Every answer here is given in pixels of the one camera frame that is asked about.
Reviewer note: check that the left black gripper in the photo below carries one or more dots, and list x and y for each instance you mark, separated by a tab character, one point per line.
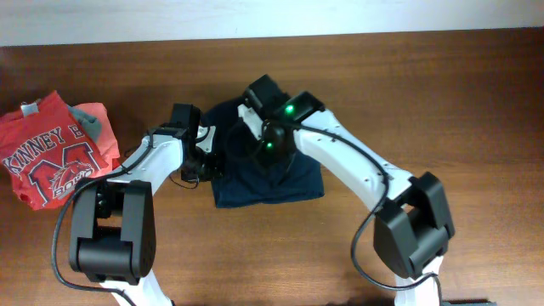
213	172

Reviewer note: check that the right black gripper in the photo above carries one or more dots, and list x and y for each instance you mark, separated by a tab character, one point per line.
269	159

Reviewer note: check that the navy blue shorts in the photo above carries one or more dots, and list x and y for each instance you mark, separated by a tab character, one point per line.
251	176

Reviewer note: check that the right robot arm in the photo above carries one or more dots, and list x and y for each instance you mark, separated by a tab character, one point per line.
411	215

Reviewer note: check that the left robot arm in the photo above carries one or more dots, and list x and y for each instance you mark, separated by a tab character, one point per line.
113	225

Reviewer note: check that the salmon pink folded garment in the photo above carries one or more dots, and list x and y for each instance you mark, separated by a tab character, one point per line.
106	141

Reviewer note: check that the grey folded garment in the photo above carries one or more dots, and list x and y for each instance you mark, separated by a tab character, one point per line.
90	124

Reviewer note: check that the red printed t-shirt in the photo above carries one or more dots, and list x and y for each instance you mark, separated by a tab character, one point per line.
46	152

